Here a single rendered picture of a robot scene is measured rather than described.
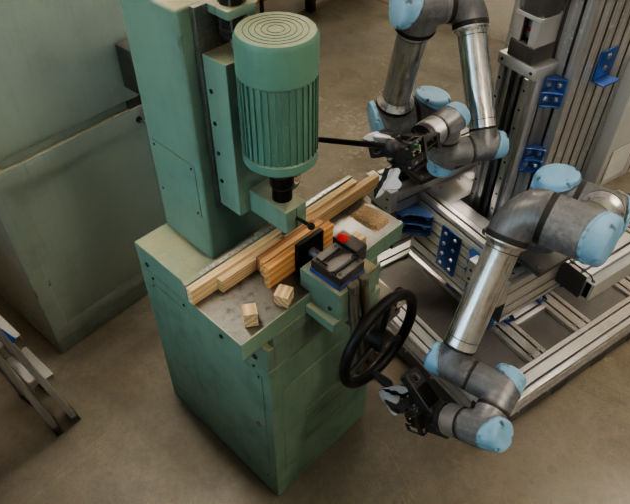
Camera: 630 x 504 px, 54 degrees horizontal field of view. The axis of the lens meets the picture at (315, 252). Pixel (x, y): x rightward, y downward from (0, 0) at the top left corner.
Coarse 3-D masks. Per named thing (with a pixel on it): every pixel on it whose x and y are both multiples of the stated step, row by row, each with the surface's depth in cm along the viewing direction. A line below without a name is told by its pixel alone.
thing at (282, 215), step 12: (264, 180) 160; (252, 192) 157; (264, 192) 157; (252, 204) 160; (264, 204) 156; (276, 204) 153; (288, 204) 153; (300, 204) 153; (264, 216) 159; (276, 216) 155; (288, 216) 152; (300, 216) 156; (288, 228) 155
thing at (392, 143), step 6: (318, 138) 155; (324, 138) 153; (330, 138) 152; (336, 138) 151; (342, 144) 149; (348, 144) 148; (354, 144) 146; (360, 144) 145; (366, 144) 143; (372, 144) 142; (378, 144) 141; (384, 144) 139; (390, 144) 137; (396, 144) 137; (390, 150) 137; (396, 150) 137
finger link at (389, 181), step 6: (390, 168) 151; (396, 168) 151; (384, 174) 151; (390, 174) 151; (396, 174) 150; (384, 180) 150; (390, 180) 150; (396, 180) 149; (378, 186) 151; (384, 186) 150; (390, 186) 150; (396, 186) 149; (378, 192) 150
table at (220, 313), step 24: (336, 216) 176; (384, 240) 171; (240, 288) 156; (264, 288) 156; (192, 312) 155; (216, 312) 150; (240, 312) 150; (264, 312) 150; (288, 312) 152; (312, 312) 156; (216, 336) 152; (240, 336) 145; (264, 336) 149
